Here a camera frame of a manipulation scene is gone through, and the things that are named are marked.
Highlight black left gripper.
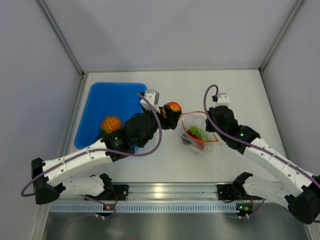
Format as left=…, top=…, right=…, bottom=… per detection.
left=137, top=104, right=180, bottom=148

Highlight fake orange peach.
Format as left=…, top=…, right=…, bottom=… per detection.
left=161, top=101, right=182, bottom=118

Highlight clear zip top bag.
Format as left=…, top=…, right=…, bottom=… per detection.
left=178, top=111, right=222, bottom=155

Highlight fake red chili pepper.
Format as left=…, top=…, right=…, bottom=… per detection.
left=186, top=130, right=205, bottom=150

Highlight fake pineapple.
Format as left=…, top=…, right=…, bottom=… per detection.
left=98, top=115, right=123, bottom=139

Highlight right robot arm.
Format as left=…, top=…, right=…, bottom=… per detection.
left=205, top=105, right=320, bottom=225

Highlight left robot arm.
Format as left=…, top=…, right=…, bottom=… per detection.
left=31, top=102, right=182, bottom=205

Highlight fake dark eggplant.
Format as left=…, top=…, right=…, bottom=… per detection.
left=181, top=134, right=193, bottom=145

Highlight fake green grapes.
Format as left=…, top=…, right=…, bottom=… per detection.
left=187, top=125, right=209, bottom=141

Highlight blue plastic bin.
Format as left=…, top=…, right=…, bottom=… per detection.
left=74, top=82, right=147, bottom=150

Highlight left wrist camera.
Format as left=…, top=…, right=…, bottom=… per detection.
left=140, top=89, right=160, bottom=113

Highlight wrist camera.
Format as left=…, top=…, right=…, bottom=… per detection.
left=212, top=93, right=231, bottom=108
left=140, top=89, right=160, bottom=113

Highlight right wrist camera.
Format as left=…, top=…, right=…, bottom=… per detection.
left=212, top=93, right=231, bottom=108

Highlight aluminium mounting rail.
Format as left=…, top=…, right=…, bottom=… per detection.
left=113, top=182, right=226, bottom=202

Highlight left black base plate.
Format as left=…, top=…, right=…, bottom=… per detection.
left=98, top=184, right=129, bottom=201

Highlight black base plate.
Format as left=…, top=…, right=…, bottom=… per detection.
left=98, top=184, right=129, bottom=201
left=216, top=183, right=251, bottom=202

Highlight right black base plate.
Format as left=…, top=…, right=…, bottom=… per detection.
left=216, top=183, right=251, bottom=202

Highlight slotted cable duct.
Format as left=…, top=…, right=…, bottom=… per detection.
left=50, top=202, right=240, bottom=214

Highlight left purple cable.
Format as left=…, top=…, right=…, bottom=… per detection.
left=20, top=92, right=163, bottom=218

